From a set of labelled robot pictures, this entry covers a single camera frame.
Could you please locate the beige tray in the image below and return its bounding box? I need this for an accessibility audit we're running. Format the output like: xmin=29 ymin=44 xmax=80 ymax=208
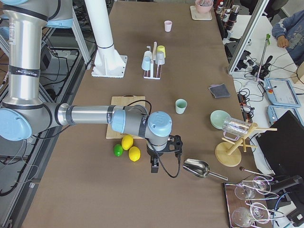
xmin=190 ymin=5 xmax=212 ymax=21

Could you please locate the metal rod with green clip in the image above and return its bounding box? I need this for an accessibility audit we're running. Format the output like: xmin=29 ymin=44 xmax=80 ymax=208
xmin=256 ymin=34 xmax=270 ymax=82

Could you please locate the pink bowl with ice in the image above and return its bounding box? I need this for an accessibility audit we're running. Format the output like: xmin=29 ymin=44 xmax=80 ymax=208
xmin=195 ymin=0 xmax=213 ymax=13

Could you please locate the clear glass mug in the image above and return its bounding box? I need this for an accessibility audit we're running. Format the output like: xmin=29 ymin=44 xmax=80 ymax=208
xmin=222 ymin=117 xmax=251 ymax=141

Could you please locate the green lime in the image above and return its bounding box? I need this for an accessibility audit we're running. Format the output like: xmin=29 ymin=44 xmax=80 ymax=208
xmin=114 ymin=143 xmax=124 ymax=157

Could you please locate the white cup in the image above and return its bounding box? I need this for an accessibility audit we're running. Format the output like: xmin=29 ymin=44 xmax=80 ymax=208
xmin=143 ymin=50 xmax=152 ymax=60

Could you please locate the green bowl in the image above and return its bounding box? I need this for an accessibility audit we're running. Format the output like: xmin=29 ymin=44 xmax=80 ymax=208
xmin=210 ymin=110 xmax=231 ymax=130

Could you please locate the teach pendant near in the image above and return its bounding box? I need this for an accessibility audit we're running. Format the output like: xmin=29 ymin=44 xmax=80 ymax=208
xmin=266 ymin=105 xmax=304 ymax=125

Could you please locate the metal scoop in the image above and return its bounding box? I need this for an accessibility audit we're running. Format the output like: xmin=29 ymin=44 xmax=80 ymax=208
xmin=182 ymin=158 xmax=228 ymax=181

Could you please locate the wine glass rack tray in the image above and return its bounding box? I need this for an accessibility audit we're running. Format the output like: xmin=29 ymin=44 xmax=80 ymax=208
xmin=224 ymin=183 xmax=279 ymax=228

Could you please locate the grey cup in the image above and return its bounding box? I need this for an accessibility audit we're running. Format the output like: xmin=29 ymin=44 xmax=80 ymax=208
xmin=155 ymin=51 xmax=165 ymax=65

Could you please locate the green cup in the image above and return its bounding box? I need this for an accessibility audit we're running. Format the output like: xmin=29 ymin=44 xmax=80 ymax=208
xmin=175 ymin=99 xmax=188 ymax=114

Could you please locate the yellow cup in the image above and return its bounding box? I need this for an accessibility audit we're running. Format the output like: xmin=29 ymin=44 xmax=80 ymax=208
xmin=157 ymin=45 xmax=166 ymax=57

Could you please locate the wooden mug tree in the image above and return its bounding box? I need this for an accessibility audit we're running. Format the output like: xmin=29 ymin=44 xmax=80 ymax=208
xmin=215 ymin=123 xmax=277 ymax=167

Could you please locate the wine glass lower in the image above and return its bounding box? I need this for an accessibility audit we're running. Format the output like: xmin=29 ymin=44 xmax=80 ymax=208
xmin=232 ymin=202 xmax=270 ymax=228

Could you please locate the grey folded cloth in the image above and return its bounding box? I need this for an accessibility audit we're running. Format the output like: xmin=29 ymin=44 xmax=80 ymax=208
xmin=209 ymin=84 xmax=231 ymax=99

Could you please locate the wine glass upper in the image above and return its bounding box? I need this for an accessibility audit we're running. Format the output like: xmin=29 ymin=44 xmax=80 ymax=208
xmin=235 ymin=176 xmax=271 ymax=200

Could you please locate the yellow lemon near board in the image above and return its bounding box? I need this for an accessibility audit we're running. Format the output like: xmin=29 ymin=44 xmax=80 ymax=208
xmin=121 ymin=135 xmax=133 ymax=151

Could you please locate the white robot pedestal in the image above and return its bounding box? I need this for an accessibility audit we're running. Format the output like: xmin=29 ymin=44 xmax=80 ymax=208
xmin=85 ymin=0 xmax=127 ymax=78

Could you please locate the aluminium frame post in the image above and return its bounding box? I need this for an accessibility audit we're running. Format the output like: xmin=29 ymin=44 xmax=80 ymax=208
xmin=227 ymin=0 xmax=269 ymax=75

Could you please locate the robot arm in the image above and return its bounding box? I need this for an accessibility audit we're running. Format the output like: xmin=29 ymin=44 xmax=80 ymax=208
xmin=0 ymin=0 xmax=172 ymax=173

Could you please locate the person in blue sweater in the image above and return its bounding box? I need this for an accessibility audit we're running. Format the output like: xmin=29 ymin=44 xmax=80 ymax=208
xmin=272 ymin=10 xmax=304 ymax=66

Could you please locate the pink cup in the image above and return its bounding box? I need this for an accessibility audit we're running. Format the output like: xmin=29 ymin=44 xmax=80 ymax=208
xmin=164 ymin=20 xmax=172 ymax=32

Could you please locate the white wire cup holder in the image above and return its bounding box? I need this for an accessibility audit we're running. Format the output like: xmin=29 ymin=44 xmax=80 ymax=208
xmin=143 ymin=41 xmax=163 ymax=80

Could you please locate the black laptop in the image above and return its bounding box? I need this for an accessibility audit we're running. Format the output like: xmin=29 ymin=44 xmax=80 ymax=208
xmin=256 ymin=111 xmax=304 ymax=177

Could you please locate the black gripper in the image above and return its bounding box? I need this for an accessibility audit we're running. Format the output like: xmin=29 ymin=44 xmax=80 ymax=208
xmin=147 ymin=142 xmax=159 ymax=173

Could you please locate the teach pendant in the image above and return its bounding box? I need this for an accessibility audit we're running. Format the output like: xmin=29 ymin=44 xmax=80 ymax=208
xmin=264 ymin=78 xmax=301 ymax=107
xmin=266 ymin=105 xmax=304 ymax=125

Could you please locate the yellow lemon front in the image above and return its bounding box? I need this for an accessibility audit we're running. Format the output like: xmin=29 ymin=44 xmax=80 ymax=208
xmin=128 ymin=146 xmax=141 ymax=162

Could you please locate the wooden cutting board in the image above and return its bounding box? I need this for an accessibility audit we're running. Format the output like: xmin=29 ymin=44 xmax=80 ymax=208
xmin=106 ymin=95 xmax=146 ymax=139

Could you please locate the teach pendant far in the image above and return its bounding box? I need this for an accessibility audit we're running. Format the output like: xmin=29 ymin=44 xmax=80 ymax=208
xmin=264 ymin=78 xmax=301 ymax=107

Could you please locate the blue cup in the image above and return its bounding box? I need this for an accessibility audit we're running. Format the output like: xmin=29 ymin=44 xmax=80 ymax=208
xmin=142 ymin=56 xmax=151 ymax=71

